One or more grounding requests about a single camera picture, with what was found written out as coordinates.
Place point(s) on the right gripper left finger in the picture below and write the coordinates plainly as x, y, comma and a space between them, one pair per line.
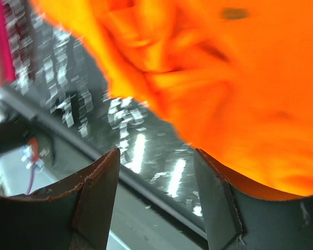
73, 213

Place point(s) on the black marbled table mat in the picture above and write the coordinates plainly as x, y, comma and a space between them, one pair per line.
57, 77

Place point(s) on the orange t shirt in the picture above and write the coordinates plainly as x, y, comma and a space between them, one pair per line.
234, 78

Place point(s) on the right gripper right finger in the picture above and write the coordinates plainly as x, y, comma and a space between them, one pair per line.
240, 213

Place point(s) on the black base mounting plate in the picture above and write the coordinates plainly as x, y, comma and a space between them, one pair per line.
33, 157

